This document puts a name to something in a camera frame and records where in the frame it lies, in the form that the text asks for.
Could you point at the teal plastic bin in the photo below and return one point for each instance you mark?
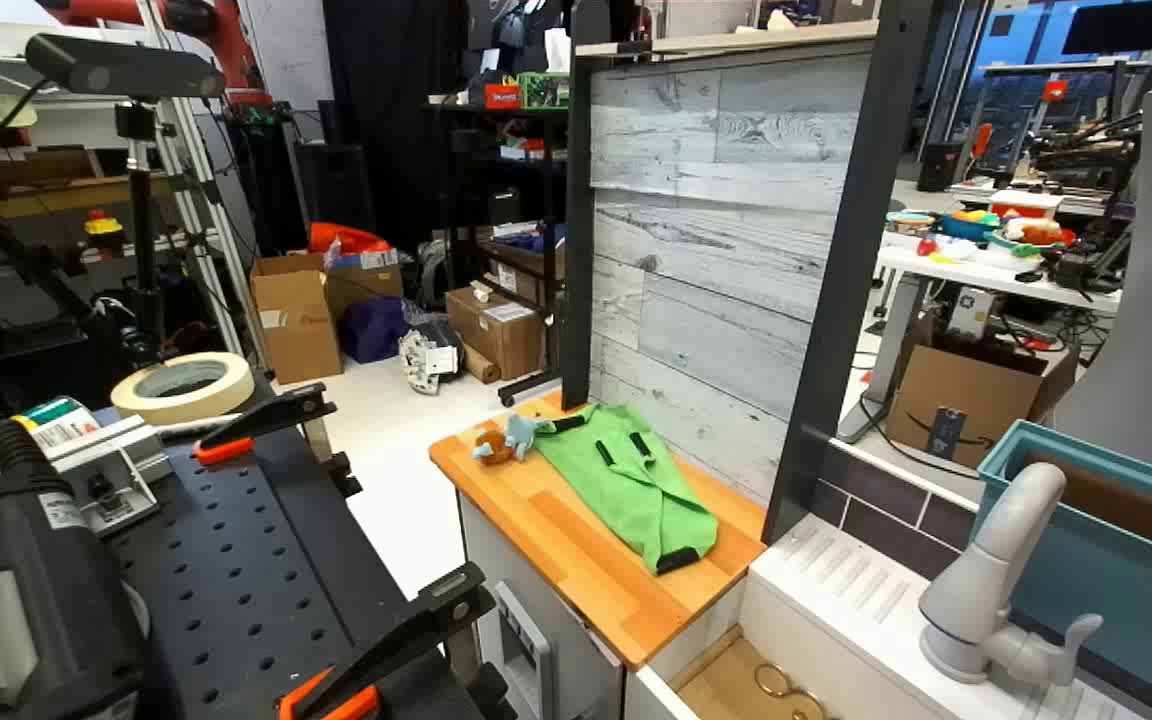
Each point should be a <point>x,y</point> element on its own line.
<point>1109,574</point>

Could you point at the white toy sink unit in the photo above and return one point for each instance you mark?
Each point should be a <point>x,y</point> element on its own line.
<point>828,603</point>

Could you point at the wooden top toy kitchen cabinet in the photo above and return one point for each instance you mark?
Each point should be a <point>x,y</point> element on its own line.
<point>563,546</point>

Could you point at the wide black frame post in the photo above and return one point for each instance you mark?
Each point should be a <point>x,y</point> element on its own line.
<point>856,267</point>

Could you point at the white desk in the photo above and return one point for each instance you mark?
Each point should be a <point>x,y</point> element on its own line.
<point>991,275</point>

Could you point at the white labelled device box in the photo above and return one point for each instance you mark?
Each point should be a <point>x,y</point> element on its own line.
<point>90,444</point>

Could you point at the white toy faucet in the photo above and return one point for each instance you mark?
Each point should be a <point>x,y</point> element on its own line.
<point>997,562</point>

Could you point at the purple bag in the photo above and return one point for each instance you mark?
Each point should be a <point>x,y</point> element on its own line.
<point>375,328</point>

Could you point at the grey wood plank panel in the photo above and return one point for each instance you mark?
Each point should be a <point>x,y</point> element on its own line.
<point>723,253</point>

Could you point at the black camera on stand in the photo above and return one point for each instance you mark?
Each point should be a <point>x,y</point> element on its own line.
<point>123,64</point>

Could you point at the green cloth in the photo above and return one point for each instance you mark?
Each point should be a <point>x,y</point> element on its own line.
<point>629,494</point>

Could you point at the narrow black frame post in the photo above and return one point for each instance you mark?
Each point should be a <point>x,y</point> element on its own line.
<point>579,241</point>

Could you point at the small blue orange plush toy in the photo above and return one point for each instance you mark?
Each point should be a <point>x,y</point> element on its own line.
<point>507,436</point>

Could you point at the tall cardboard box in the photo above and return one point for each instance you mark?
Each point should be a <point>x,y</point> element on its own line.
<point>294,321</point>

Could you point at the black perforated workbench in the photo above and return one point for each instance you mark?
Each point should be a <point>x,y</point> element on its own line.
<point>243,586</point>

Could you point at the black storage shelf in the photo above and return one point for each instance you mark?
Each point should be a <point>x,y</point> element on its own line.
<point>510,172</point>

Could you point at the masking tape roll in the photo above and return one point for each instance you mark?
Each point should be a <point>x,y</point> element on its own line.
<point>137,395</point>

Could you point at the cardboard box with black print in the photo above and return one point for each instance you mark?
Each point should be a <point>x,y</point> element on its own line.
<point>969,402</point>

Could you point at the open cardboard box with label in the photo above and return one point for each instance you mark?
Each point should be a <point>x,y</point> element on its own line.
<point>499,337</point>

